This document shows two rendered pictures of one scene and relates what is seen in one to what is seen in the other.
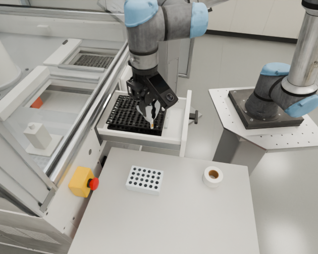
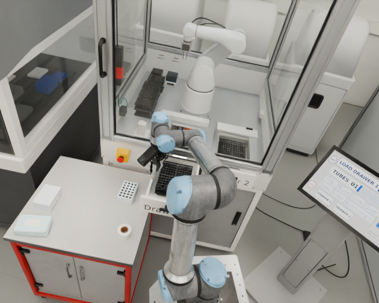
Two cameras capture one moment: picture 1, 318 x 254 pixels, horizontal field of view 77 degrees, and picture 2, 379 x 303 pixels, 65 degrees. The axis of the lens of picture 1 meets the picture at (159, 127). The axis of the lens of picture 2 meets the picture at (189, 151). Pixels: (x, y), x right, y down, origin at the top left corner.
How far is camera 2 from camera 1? 1.29 m
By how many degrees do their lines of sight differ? 55
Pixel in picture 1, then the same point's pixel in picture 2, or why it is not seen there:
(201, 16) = (159, 140)
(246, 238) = (77, 245)
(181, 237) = (88, 210)
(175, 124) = not seen: hidden behind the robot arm
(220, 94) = (228, 266)
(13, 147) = (110, 110)
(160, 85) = (148, 153)
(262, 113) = not seen: hidden behind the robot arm
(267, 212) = not seen: outside the picture
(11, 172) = (104, 114)
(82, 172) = (125, 151)
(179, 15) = (157, 131)
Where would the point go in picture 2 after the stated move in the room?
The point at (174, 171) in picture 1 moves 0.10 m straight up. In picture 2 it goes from (133, 211) to (134, 199)
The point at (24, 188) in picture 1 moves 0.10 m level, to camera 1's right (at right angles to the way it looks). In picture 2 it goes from (103, 122) to (100, 134)
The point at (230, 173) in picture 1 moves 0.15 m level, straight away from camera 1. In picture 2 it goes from (127, 249) to (151, 267)
